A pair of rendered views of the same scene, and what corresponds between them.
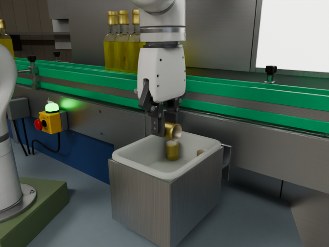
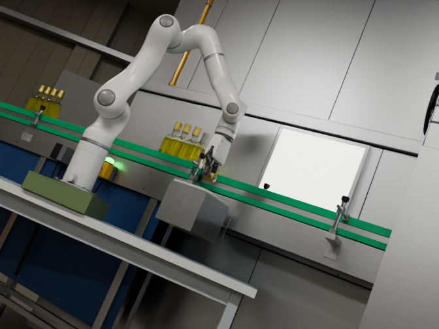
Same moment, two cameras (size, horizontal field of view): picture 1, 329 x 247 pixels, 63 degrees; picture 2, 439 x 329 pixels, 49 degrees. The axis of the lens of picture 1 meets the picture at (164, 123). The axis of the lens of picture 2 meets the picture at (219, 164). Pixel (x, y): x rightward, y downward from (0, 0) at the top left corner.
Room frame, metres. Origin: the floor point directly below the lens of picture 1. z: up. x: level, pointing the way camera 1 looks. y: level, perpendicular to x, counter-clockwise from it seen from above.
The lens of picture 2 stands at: (-1.33, 0.21, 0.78)
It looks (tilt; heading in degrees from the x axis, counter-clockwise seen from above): 11 degrees up; 353
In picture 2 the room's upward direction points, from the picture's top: 23 degrees clockwise
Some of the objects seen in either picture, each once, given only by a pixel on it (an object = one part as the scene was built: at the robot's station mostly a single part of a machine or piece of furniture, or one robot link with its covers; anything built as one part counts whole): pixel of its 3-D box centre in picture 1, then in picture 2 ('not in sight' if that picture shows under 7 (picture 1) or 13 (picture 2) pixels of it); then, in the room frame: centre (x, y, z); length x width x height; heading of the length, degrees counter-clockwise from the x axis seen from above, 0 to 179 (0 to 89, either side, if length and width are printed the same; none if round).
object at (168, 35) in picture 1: (163, 36); (225, 134); (0.53, 0.00, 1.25); 0.09 x 0.08 x 0.03; 141
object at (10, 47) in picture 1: (5, 47); (51, 112); (1.53, 0.86, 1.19); 0.06 x 0.06 x 0.28; 52
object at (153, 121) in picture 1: (153, 120); (206, 166); (0.50, 0.02, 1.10); 0.03 x 0.03 x 0.07; 51
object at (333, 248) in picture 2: not in sight; (336, 226); (0.33, -0.49, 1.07); 0.17 x 0.05 x 0.23; 142
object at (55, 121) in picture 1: (53, 121); (104, 171); (0.93, 0.40, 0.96); 0.07 x 0.07 x 0.07; 52
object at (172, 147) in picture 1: (172, 150); not in sight; (0.67, -0.02, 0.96); 0.04 x 0.04 x 0.04
